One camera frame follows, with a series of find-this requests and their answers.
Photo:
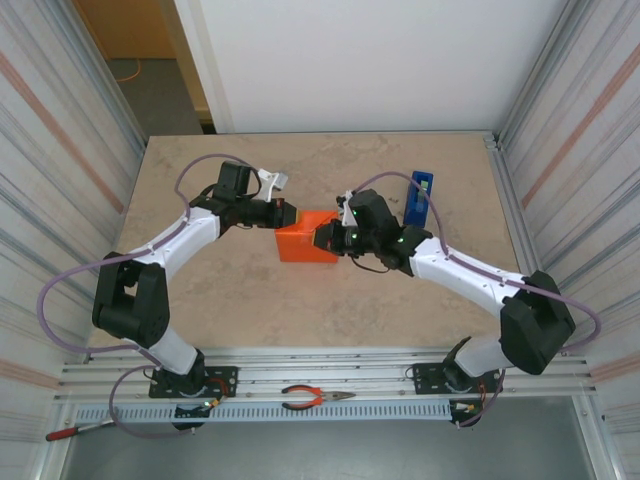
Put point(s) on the orange wrapping paper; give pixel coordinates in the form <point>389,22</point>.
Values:
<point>300,245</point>

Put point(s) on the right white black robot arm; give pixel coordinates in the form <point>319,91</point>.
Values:
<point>530,325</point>

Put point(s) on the blue tape dispenser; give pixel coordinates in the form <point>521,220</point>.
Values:
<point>419,202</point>

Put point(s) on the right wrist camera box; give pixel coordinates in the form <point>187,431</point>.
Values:
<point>346,207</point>

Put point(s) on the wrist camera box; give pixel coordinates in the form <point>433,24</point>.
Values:
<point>346,207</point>
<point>274,182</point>

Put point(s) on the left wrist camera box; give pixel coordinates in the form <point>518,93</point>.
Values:
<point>274,182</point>

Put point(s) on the white door frame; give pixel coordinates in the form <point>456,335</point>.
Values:
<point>200,65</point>

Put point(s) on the aluminium rail frame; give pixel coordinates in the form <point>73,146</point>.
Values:
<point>325,372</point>

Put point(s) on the aluminium side rail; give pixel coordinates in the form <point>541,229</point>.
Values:
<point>500,165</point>

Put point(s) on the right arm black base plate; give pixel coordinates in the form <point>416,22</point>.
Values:
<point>425,377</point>

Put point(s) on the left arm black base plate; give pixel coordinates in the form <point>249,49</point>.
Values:
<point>225,375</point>

